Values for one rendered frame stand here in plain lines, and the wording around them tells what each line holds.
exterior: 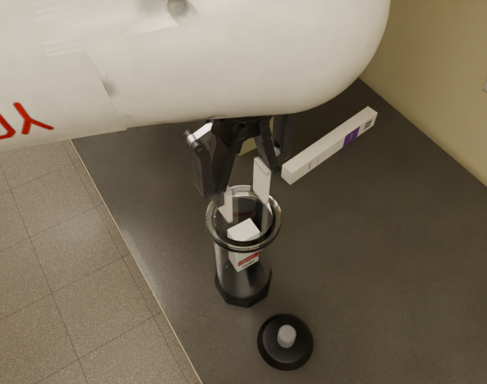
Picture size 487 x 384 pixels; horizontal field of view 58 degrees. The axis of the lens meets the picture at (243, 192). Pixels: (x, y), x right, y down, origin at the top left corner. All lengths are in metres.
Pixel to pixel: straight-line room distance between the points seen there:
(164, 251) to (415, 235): 0.49
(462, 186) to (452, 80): 0.22
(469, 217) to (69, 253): 1.58
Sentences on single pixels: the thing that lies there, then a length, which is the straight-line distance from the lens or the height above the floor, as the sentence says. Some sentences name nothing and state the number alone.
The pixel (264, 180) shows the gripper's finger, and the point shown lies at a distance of 0.57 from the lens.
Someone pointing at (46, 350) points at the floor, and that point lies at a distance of 1.91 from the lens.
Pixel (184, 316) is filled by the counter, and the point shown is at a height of 0.94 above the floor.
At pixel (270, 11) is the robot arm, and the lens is 0.19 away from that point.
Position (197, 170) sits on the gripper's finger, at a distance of 0.49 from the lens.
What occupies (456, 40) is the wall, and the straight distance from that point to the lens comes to 1.02.
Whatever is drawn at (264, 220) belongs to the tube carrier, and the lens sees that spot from 0.69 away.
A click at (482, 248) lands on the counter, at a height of 0.94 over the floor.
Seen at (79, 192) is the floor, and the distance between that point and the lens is 2.22.
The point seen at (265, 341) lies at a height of 0.98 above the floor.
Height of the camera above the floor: 1.70
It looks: 55 degrees down
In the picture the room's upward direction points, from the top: straight up
